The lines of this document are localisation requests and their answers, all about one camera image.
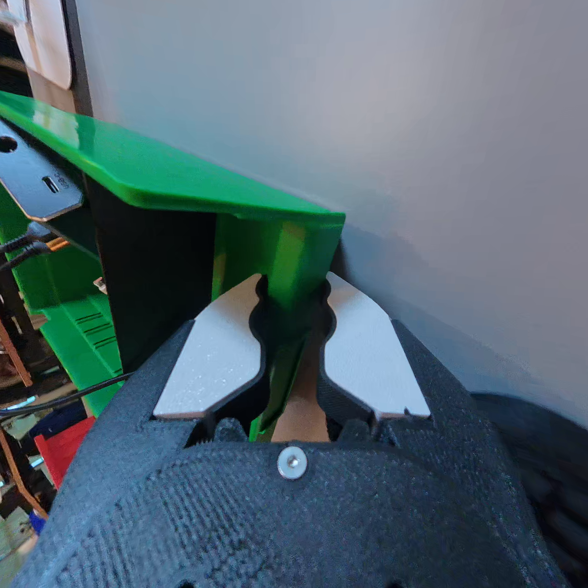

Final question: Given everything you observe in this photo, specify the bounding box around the black green-bin divider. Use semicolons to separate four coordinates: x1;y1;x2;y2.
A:
87;177;217;373

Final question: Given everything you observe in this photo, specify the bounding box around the thin black cable black plug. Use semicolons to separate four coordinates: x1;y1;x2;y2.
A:
0;223;134;416

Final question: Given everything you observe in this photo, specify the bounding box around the white document stand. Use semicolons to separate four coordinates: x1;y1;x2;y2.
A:
9;0;74;90

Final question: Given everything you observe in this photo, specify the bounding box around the green plastic bin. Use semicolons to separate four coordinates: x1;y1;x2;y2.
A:
0;90;346;444

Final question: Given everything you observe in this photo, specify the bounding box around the black wrist rest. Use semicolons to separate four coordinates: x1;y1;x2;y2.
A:
469;390;588;588

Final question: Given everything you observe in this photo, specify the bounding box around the red plastic bin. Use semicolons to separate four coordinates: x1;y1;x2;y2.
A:
34;416;97;490

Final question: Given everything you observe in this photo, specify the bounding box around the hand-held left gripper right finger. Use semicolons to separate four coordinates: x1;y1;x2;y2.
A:
317;271;432;422

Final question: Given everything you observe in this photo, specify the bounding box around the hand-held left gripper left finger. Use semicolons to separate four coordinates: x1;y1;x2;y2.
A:
153;274;269;421

